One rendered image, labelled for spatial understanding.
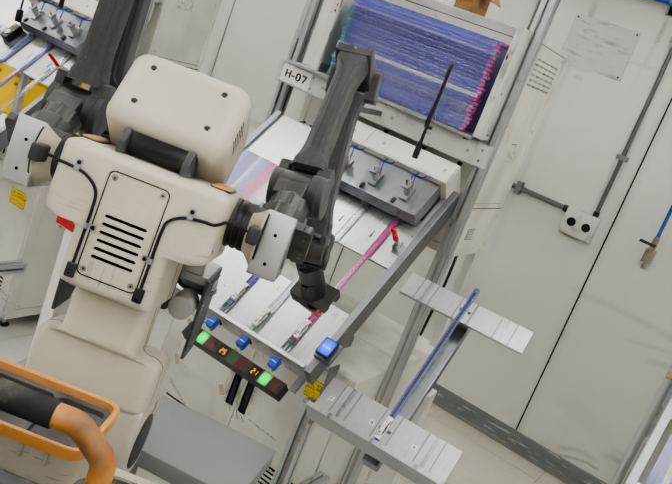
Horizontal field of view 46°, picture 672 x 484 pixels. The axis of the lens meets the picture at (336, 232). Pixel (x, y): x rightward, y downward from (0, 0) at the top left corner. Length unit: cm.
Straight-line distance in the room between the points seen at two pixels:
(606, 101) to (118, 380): 279
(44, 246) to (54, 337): 186
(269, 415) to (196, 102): 141
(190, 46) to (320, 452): 177
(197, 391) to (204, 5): 158
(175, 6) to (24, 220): 101
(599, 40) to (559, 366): 148
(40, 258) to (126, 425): 192
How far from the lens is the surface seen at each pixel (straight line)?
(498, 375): 393
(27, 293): 335
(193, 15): 337
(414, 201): 226
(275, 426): 252
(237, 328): 214
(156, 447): 177
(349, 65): 162
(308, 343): 209
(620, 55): 376
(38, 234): 324
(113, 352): 140
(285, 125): 262
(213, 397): 264
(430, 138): 237
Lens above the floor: 153
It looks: 14 degrees down
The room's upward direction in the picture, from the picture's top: 21 degrees clockwise
